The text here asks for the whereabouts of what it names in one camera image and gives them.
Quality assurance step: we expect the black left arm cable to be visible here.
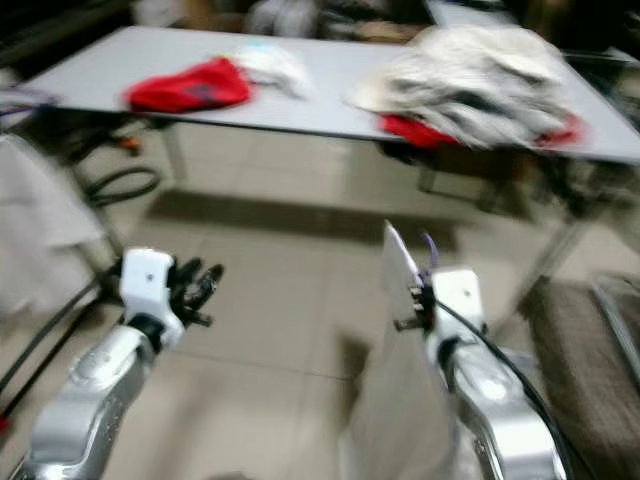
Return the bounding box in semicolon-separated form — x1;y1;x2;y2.
0;270;123;396

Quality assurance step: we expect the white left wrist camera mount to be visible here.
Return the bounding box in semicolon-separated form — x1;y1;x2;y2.
120;248;176;327

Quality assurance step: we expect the white beige garment pile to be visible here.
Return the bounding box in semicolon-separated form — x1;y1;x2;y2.
345;22;583;151

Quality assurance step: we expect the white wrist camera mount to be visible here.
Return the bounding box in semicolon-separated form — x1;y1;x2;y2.
432;267;487;346
120;248;176;327

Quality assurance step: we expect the grey table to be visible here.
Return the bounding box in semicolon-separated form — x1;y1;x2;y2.
32;25;640;311

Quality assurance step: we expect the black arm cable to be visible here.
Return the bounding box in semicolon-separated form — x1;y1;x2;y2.
0;270;123;396
440;300;576;480

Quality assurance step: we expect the black coiled cable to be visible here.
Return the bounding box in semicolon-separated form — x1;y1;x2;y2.
84;165;163;208

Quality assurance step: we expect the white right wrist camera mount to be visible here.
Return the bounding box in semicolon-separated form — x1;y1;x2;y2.
432;267;487;346

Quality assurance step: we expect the grey brown rug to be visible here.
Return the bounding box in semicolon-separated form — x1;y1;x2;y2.
525;275;640;477

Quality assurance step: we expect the red shirt dark print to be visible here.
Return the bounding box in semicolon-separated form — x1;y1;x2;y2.
125;55;253;114

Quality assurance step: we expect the white bundle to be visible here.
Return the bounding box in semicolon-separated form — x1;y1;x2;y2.
245;0;321;39

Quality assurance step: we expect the small white garment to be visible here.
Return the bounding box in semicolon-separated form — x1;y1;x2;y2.
230;40;316;99

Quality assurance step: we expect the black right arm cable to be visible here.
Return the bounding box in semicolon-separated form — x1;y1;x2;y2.
440;300;576;480

